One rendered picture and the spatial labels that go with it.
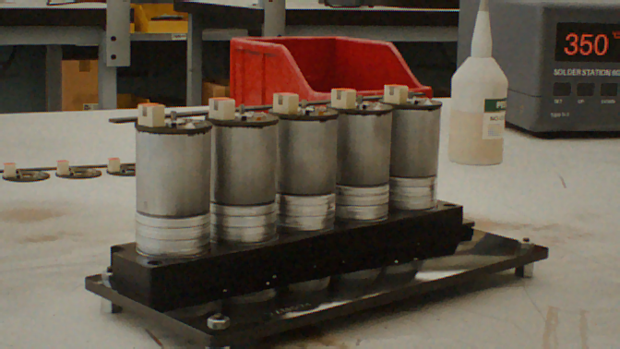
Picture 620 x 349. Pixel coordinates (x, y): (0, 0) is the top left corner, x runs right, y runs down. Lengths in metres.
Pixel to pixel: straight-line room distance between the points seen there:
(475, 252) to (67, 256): 0.16
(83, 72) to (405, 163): 4.09
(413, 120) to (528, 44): 0.35
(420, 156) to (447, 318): 0.08
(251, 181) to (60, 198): 0.19
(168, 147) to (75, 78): 4.14
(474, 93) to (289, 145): 0.27
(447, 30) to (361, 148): 2.86
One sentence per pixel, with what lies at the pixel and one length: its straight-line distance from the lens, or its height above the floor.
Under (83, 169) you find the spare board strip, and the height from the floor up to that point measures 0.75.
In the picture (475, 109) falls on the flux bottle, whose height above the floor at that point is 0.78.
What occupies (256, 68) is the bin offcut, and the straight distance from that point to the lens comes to 0.76.
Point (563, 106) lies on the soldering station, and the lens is 0.74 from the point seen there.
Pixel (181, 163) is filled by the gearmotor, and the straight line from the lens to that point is 0.33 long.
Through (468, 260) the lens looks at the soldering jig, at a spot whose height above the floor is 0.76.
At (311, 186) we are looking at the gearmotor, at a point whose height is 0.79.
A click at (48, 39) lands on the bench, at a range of 2.75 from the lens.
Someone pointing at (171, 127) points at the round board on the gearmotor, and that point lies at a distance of 0.33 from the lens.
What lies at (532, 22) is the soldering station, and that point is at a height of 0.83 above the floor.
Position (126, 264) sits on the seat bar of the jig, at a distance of 0.34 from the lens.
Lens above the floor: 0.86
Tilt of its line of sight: 11 degrees down
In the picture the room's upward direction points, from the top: 2 degrees clockwise
